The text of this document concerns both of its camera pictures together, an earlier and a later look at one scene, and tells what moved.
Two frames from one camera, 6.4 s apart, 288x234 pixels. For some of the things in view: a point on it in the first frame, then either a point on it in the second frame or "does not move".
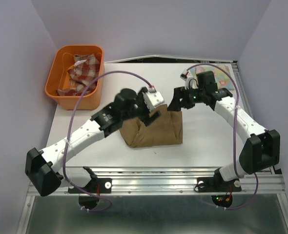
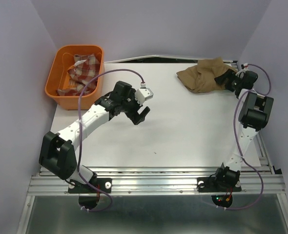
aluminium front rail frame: (184, 181) does not move
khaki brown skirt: (166, 129) → (201, 78)
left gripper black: (146, 119) → (134, 116)
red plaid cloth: (81, 73) does not move
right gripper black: (175, 104) → (229, 74)
